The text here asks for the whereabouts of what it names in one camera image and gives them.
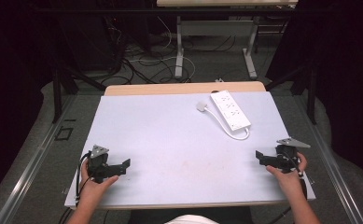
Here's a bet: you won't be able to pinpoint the white power strip cable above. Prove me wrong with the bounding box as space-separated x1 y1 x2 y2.
204 107 251 141

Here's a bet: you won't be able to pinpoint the dark curtain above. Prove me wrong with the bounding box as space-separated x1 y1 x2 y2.
0 0 59 206
264 0 363 188

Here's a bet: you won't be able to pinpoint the metal floor rail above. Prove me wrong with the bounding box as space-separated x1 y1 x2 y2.
0 94 78 224
294 92 363 224

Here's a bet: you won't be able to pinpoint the black metal stand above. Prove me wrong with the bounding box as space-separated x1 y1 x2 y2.
51 59 106 124
264 60 319 126

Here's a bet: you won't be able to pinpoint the white power strip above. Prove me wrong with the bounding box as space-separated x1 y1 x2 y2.
209 90 252 132

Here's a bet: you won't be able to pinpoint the white floor cable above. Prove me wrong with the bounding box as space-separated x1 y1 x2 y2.
128 15 197 84

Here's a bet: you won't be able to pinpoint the black floor socket frame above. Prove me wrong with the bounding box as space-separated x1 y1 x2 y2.
54 126 75 142

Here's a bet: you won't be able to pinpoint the person's dark trousers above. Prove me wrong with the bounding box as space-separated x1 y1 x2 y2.
127 206 256 224

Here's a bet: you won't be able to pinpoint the white-legged desk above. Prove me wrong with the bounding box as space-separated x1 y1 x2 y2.
156 0 299 80

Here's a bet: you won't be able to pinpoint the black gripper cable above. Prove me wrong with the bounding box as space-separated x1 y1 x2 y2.
75 151 91 209
266 154 309 224

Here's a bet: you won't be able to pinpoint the person's white shirt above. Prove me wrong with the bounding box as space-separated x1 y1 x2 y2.
164 214 221 224

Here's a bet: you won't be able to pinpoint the black floor cables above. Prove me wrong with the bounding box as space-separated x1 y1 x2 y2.
106 15 183 86

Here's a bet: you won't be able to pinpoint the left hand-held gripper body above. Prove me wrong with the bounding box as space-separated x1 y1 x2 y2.
87 144 111 184

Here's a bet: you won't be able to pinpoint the white table mat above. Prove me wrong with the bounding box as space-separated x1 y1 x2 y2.
63 91 316 210

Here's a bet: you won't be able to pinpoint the white plug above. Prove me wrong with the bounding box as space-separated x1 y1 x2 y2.
195 100 209 112

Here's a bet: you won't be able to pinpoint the wooden table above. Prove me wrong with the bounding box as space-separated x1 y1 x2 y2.
103 80 267 97

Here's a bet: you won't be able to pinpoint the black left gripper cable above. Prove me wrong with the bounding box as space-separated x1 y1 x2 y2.
75 151 91 209

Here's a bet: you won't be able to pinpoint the person's right hand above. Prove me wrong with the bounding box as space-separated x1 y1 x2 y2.
265 151 309 194

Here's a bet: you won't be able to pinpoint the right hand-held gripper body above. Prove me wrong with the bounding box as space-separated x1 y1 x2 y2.
274 137 312 174

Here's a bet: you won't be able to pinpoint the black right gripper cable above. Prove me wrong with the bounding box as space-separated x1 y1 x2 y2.
266 154 309 224

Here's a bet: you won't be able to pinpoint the person's left hand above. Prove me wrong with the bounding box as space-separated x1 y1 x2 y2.
79 159 120 203

